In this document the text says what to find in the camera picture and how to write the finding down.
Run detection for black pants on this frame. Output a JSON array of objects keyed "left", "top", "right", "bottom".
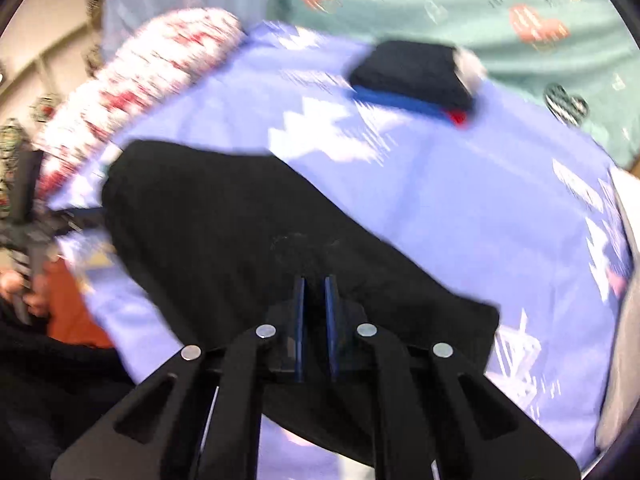
[{"left": 102, "top": 140, "right": 501, "bottom": 466}]

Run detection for person's left hand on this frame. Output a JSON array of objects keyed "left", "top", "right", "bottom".
[{"left": 0, "top": 267, "right": 51, "bottom": 318}]

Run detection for grey cloth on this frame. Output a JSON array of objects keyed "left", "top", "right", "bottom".
[{"left": 595, "top": 280, "right": 640, "bottom": 451}]

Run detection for white pillow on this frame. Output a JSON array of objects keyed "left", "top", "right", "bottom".
[{"left": 607, "top": 165, "right": 640, "bottom": 256}]

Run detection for person's dark clothing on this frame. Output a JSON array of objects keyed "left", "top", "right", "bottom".
[{"left": 0, "top": 310, "right": 136, "bottom": 480}]

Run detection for folded grey garment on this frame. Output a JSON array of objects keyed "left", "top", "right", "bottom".
[{"left": 452, "top": 47, "right": 488, "bottom": 91}]

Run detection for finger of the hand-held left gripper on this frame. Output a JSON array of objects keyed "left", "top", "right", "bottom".
[{"left": 45, "top": 205, "right": 108, "bottom": 235}]

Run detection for folded dark navy pants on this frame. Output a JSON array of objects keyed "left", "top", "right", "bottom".
[{"left": 347, "top": 40, "right": 478, "bottom": 113}]

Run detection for floral bolster pillow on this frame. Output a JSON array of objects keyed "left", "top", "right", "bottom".
[{"left": 35, "top": 7, "right": 248, "bottom": 201}]

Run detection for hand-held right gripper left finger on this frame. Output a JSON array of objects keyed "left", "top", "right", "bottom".
[{"left": 50, "top": 275, "right": 307, "bottom": 480}]

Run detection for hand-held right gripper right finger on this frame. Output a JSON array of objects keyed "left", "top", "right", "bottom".
[{"left": 324, "top": 274, "right": 583, "bottom": 480}]

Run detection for purple printed bedsheet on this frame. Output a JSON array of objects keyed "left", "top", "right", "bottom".
[{"left": 47, "top": 20, "right": 636, "bottom": 480}]

